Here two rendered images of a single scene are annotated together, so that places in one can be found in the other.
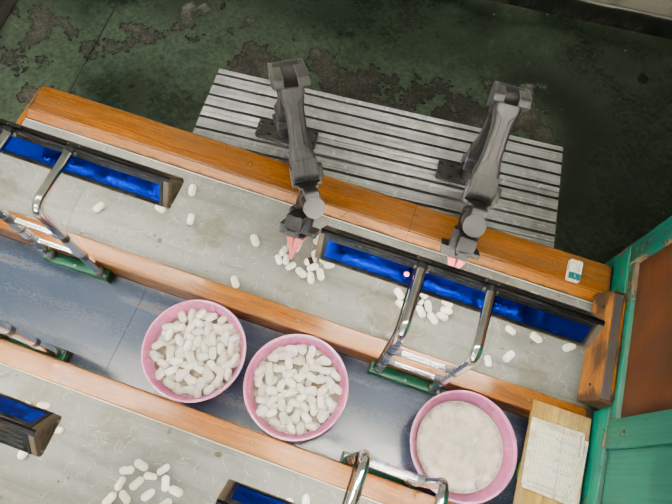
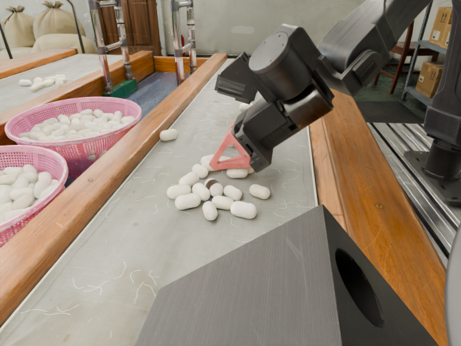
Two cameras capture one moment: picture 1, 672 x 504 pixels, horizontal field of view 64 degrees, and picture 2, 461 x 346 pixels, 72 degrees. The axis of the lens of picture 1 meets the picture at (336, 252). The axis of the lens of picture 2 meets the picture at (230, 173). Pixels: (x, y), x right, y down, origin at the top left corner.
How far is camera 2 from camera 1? 132 cm
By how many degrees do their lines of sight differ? 61
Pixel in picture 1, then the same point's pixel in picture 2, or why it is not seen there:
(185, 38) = not seen: outside the picture
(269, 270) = (191, 159)
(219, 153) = (340, 105)
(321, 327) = (66, 205)
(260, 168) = (346, 127)
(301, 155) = (361, 15)
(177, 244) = (214, 108)
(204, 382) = (36, 136)
